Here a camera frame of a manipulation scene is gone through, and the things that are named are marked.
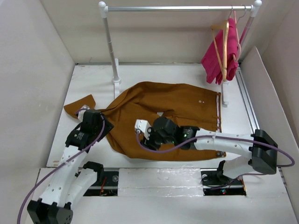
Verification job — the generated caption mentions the brown trousers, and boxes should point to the brown trousers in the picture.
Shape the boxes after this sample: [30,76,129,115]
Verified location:
[63,81,227,162]

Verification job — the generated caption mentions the silver and white clothes rack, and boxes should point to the silver and white clothes rack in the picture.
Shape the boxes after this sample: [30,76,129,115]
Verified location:
[99,0,262,106]

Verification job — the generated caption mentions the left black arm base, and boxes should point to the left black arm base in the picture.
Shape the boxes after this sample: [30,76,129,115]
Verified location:
[84,168,119,197]

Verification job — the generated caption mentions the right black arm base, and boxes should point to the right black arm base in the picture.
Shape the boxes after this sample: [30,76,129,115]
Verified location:
[200,168,246,196]

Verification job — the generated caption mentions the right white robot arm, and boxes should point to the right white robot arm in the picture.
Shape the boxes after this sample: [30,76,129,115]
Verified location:
[135,117,278,184]

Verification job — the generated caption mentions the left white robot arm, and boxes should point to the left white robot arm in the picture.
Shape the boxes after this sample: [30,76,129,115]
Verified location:
[27,109,114,224]

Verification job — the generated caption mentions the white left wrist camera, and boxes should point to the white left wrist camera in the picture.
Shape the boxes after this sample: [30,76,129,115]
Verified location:
[76,105,90,122]

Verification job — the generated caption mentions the wooden clothes hanger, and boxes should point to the wooden clothes hanger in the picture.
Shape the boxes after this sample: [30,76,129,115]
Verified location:
[211,20,229,82]

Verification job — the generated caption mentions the aluminium rail on right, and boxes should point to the aluminium rail on right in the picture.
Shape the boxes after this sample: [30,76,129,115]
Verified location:
[235,64,260,133]

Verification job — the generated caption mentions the pink garment on hanger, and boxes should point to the pink garment on hanger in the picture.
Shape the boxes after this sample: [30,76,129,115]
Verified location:
[201,18,239,84]

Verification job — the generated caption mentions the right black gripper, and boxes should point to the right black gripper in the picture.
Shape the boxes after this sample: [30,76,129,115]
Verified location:
[140,125,175,152]

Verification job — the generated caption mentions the pink clothes hanger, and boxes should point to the pink clothes hanger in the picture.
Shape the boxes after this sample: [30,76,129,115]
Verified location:
[233,11,242,62]

